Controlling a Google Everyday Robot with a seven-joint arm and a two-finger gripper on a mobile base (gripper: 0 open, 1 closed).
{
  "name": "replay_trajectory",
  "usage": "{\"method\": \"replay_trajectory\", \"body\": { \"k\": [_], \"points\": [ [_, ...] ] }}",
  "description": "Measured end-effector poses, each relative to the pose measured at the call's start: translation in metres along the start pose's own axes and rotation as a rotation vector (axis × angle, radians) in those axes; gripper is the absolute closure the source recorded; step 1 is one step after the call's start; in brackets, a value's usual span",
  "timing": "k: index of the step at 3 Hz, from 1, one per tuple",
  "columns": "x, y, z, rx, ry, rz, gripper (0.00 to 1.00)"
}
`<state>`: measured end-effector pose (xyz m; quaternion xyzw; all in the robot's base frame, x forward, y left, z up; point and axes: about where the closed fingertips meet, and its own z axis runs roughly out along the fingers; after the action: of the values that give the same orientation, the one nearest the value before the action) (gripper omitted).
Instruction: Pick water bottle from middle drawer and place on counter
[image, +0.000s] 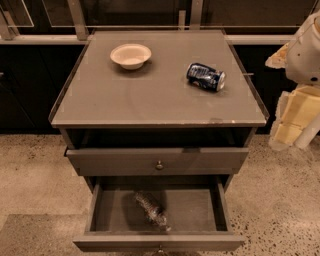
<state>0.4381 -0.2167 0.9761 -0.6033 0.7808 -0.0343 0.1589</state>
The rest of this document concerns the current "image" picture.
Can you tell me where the grey top drawer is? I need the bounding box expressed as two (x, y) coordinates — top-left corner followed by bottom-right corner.
(66, 147), (248, 176)

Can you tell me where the open grey middle drawer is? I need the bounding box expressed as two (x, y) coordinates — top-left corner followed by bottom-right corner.
(73, 176), (244, 252)

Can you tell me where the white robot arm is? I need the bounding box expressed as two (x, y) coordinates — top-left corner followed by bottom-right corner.
(265, 11), (320, 151)

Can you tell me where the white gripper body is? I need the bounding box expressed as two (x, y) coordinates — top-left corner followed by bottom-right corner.
(289, 84), (320, 130)

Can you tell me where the white cylindrical robot base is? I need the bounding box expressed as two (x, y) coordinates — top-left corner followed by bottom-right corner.
(294, 114), (320, 149)

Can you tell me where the blue soda can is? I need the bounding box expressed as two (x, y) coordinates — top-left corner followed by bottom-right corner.
(186, 63), (226, 92)

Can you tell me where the grey drawer cabinet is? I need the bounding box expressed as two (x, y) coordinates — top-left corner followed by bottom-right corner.
(48, 29), (270, 194)

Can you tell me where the round brass drawer knob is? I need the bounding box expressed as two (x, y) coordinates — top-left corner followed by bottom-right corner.
(155, 161), (164, 170)

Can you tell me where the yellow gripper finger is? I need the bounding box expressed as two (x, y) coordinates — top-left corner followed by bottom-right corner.
(269, 91), (302, 151)
(265, 43), (289, 69)

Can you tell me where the white paper bowl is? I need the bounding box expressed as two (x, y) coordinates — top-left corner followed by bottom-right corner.
(110, 44), (152, 70)

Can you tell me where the clear plastic water bottle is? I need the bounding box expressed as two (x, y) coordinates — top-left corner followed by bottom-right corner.
(134, 191), (171, 231)

